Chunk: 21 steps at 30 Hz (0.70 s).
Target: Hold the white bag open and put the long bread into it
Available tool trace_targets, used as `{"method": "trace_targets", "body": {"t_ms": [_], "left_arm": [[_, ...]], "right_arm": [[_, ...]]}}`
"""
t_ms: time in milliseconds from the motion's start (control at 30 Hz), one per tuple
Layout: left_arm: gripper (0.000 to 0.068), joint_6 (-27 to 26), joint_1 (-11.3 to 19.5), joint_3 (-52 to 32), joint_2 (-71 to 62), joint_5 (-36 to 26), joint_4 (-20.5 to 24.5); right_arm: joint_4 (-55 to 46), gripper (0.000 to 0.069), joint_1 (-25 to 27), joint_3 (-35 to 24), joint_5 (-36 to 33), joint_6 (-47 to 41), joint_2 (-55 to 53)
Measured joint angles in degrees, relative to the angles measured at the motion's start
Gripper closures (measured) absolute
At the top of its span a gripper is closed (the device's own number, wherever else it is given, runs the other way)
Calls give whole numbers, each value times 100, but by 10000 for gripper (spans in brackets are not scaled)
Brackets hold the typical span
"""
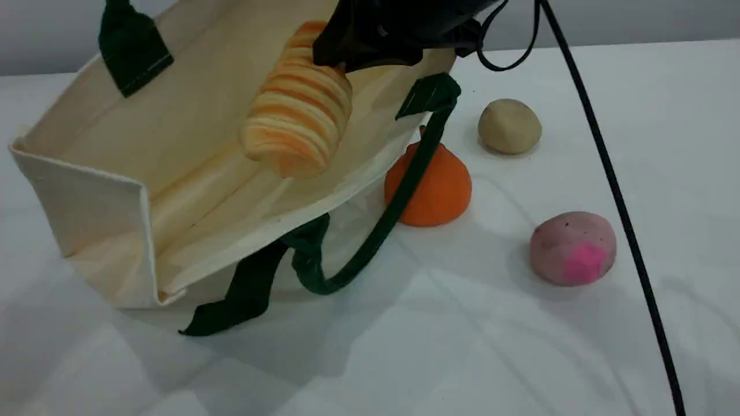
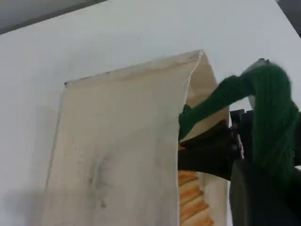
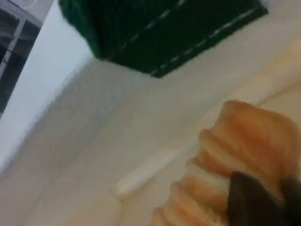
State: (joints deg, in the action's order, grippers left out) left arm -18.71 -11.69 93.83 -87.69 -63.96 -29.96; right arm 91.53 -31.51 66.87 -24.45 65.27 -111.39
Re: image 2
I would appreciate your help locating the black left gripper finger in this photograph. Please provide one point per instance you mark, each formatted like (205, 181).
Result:
(254, 200)

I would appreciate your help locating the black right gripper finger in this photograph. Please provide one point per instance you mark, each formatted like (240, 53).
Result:
(204, 155)

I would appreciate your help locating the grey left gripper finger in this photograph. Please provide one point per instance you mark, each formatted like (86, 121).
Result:
(258, 64)

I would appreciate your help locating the long ridged golden bread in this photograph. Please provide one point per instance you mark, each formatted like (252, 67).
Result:
(190, 200)

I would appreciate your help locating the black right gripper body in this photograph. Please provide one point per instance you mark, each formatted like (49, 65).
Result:
(242, 122)

